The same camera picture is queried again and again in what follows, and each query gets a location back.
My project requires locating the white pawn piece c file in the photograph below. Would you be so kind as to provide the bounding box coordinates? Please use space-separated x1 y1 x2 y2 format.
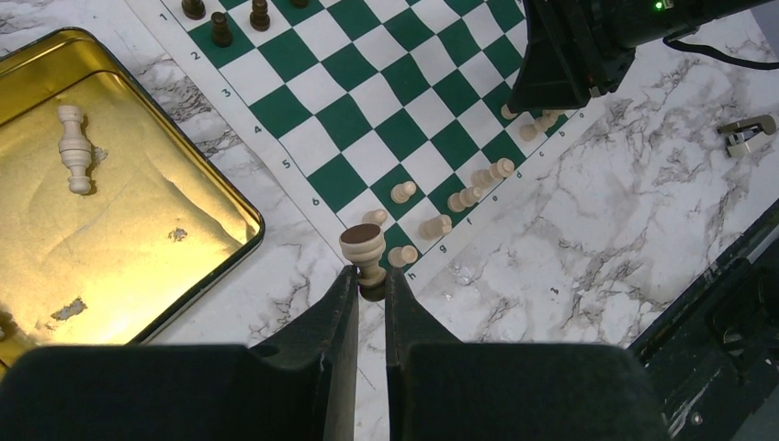
500 104 518 120

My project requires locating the white bishop piece c file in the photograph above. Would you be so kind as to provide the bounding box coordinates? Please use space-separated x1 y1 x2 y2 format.
519 109 564 142

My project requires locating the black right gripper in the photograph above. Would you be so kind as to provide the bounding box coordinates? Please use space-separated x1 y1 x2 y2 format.
506 0 778 113

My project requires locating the gold tin with white pieces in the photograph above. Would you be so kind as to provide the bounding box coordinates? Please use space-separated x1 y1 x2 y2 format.
1 28 265 369

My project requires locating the white rook piece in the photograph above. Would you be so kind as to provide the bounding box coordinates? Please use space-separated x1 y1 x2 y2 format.
339 223 387 302

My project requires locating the white king chess piece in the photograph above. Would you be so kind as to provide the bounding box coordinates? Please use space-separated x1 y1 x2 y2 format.
57 105 92 195

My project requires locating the white pawn piece front row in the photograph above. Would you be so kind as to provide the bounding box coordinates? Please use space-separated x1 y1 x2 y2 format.
387 245 419 268

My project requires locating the aluminium frame rail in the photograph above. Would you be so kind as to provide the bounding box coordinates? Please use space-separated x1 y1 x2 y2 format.
629 203 778 440

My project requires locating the green white chess board mat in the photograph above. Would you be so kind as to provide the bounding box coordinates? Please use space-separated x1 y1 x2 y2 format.
130 1 604 290

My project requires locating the dark pawn piece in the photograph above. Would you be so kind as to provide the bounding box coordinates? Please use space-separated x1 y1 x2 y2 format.
249 0 270 32
210 11 232 48

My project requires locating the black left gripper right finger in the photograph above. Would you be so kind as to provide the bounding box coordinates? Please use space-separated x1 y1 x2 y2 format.
385 269 669 440

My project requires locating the dark rook piece corner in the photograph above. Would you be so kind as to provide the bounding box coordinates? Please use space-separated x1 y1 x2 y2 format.
181 0 206 20

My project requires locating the small metal binder clip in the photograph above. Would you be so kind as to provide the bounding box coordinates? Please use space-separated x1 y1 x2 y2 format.
717 114 777 159

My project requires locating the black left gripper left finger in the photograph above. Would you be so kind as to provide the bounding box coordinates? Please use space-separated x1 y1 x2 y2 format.
1 266 358 440

